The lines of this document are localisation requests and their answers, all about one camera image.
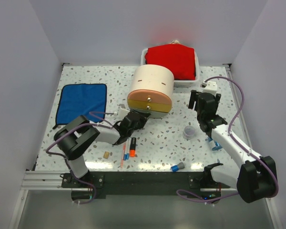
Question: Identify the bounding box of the beige round drawer organizer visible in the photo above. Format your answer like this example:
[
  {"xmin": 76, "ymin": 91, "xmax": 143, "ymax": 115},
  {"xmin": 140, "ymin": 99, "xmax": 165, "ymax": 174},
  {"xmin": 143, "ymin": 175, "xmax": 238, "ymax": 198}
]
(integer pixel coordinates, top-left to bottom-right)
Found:
[{"xmin": 127, "ymin": 64, "xmax": 174, "ymax": 118}]

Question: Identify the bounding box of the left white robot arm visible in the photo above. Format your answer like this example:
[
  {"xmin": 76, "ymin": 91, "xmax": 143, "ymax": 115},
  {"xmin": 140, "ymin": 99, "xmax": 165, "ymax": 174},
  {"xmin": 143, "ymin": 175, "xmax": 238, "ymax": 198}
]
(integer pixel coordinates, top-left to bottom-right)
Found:
[{"xmin": 46, "ymin": 110, "xmax": 151, "ymax": 187}]

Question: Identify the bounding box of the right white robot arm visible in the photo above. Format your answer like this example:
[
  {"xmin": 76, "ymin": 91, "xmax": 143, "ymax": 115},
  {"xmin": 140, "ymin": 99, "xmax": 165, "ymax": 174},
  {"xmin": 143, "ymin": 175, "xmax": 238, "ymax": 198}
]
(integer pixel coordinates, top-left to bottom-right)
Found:
[{"xmin": 188, "ymin": 90, "xmax": 278, "ymax": 203}]

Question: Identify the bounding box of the white plastic basket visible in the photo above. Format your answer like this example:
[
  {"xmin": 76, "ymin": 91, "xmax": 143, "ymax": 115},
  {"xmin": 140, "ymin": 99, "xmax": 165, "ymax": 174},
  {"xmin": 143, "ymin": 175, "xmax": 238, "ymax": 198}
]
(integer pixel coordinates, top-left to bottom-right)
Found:
[{"xmin": 140, "ymin": 48, "xmax": 200, "ymax": 88}]

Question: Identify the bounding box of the orange thin pen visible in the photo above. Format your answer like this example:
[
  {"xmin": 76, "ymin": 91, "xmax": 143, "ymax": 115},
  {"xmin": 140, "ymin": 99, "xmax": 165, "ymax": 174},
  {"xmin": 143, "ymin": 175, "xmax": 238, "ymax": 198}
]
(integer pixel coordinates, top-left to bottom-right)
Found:
[{"xmin": 120, "ymin": 142, "xmax": 126, "ymax": 169}]

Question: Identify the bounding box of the clear round pin jar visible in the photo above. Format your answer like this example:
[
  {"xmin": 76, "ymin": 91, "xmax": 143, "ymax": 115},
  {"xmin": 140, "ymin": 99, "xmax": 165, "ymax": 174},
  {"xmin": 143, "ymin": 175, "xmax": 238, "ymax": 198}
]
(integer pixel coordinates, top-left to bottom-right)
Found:
[{"xmin": 183, "ymin": 125, "xmax": 195, "ymax": 140}]

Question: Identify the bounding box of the black orange highlighter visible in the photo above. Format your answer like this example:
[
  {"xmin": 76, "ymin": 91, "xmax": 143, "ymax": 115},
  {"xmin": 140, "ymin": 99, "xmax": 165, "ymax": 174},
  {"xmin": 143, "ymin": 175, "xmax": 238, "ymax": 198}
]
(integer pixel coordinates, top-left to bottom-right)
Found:
[{"xmin": 129, "ymin": 137, "xmax": 136, "ymax": 157}]

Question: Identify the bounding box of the white blue-capped marker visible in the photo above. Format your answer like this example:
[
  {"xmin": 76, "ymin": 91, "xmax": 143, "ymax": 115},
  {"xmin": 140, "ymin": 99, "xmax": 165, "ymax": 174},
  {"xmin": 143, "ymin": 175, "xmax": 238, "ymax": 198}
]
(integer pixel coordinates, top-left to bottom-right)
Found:
[{"xmin": 123, "ymin": 138, "xmax": 131, "ymax": 160}]

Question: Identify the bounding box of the red folded cloth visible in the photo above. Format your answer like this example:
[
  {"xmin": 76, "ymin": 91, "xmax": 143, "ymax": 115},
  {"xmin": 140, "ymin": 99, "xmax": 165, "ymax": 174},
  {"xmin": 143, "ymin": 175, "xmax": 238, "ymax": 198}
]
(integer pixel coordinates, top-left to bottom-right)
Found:
[{"xmin": 145, "ymin": 44, "xmax": 196, "ymax": 81}]

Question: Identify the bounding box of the small tan eraser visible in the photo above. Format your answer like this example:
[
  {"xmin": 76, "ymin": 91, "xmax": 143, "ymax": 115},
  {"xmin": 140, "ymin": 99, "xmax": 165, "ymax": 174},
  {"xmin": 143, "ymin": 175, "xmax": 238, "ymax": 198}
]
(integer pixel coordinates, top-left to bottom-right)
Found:
[{"xmin": 103, "ymin": 152, "xmax": 110, "ymax": 158}]

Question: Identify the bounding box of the blue microfiber cloth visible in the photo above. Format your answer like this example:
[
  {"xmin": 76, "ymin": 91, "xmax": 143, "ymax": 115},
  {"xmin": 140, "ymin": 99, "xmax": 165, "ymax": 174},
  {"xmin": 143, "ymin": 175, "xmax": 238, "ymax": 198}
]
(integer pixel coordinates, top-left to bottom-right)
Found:
[{"xmin": 53, "ymin": 83, "xmax": 107, "ymax": 129}]

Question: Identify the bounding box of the blue grey glue stick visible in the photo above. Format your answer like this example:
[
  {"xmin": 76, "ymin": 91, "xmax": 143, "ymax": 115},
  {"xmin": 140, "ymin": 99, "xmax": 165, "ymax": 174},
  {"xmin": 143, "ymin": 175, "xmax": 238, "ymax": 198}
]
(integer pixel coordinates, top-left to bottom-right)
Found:
[{"xmin": 171, "ymin": 162, "xmax": 185, "ymax": 172}]

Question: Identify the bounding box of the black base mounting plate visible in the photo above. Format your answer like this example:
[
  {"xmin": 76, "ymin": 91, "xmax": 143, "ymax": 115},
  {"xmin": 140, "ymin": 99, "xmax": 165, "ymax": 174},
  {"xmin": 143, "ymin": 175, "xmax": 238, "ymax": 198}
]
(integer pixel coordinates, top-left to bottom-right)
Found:
[{"xmin": 61, "ymin": 170, "xmax": 231, "ymax": 200}]

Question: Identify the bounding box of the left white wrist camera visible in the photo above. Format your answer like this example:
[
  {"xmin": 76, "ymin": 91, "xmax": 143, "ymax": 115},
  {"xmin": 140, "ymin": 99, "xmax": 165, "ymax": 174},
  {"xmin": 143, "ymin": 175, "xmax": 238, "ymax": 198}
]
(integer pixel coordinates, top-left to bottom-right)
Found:
[{"xmin": 117, "ymin": 104, "xmax": 130, "ymax": 119}]

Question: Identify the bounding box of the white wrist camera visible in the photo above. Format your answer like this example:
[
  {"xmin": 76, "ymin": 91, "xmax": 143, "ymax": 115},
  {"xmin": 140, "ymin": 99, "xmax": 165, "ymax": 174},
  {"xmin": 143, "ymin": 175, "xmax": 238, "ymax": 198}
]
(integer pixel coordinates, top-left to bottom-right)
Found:
[
  {"xmin": 201, "ymin": 81, "xmax": 218, "ymax": 96},
  {"xmin": 117, "ymin": 104, "xmax": 130, "ymax": 119}
]

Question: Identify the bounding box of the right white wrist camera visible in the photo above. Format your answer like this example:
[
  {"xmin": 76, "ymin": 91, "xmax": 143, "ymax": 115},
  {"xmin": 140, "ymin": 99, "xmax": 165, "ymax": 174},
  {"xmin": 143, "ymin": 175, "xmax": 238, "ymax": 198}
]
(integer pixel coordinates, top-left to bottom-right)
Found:
[{"xmin": 201, "ymin": 81, "xmax": 218, "ymax": 96}]

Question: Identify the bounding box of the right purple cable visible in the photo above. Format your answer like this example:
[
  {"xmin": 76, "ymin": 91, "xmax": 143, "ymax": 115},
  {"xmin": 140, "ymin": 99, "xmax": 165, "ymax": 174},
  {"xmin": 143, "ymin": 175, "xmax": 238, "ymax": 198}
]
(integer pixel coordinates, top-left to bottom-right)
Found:
[{"xmin": 176, "ymin": 76, "xmax": 278, "ymax": 203}]

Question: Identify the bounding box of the aluminium frame rail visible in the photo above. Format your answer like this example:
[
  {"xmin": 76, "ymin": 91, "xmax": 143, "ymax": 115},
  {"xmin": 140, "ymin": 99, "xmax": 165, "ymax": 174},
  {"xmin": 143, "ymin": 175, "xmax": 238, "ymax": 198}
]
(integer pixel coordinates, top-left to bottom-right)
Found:
[{"xmin": 20, "ymin": 169, "xmax": 274, "ymax": 191}]

